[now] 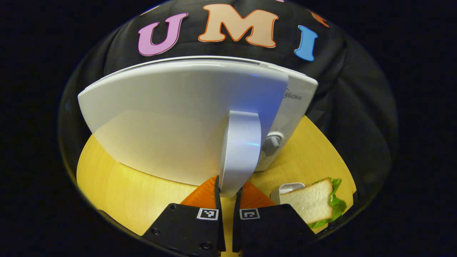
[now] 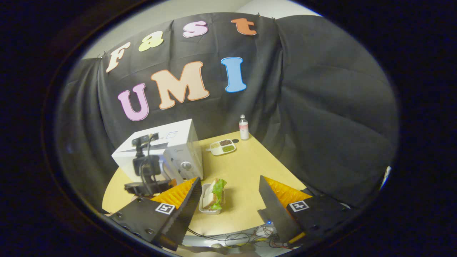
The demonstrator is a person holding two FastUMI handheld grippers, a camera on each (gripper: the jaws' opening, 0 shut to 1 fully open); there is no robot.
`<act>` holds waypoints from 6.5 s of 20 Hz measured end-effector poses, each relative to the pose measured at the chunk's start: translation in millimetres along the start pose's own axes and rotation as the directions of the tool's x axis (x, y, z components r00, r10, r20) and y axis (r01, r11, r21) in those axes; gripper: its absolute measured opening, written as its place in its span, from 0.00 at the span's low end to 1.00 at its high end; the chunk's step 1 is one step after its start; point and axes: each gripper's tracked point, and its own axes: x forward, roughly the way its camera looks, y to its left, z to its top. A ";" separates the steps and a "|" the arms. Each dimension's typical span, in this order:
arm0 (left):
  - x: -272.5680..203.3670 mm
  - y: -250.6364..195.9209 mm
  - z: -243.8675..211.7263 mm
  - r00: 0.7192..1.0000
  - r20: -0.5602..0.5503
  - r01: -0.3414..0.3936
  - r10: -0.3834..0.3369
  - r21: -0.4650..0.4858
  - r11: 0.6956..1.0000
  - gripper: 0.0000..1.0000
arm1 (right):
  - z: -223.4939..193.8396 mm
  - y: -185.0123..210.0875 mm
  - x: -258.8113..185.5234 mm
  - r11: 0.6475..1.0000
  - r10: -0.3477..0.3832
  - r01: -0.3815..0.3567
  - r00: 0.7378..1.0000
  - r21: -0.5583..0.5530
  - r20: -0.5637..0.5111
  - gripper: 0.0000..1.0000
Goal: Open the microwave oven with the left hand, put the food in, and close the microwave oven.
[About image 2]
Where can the white device with blue light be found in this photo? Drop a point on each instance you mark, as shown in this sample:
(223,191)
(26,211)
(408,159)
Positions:
(264,232)

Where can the white divided dish with grains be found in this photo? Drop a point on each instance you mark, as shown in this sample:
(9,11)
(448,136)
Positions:
(214,145)

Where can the sandwich with green lettuce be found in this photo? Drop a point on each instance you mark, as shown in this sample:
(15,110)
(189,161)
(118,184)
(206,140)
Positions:
(210,194)

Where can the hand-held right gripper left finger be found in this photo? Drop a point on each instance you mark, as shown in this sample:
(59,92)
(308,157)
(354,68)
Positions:
(185,214)

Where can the white microwave oven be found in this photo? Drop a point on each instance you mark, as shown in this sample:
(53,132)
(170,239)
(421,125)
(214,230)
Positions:
(187,142)

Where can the small clear bottle pink label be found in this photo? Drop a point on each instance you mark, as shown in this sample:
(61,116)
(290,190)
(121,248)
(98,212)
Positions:
(244,130)

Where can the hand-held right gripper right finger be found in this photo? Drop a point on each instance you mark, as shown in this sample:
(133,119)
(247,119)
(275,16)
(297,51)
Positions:
(276,214)

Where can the black backdrop cloth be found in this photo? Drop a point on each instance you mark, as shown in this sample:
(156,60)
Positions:
(321,107)

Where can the white rectangular tray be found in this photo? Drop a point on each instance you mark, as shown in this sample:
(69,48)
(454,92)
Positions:
(209,211)

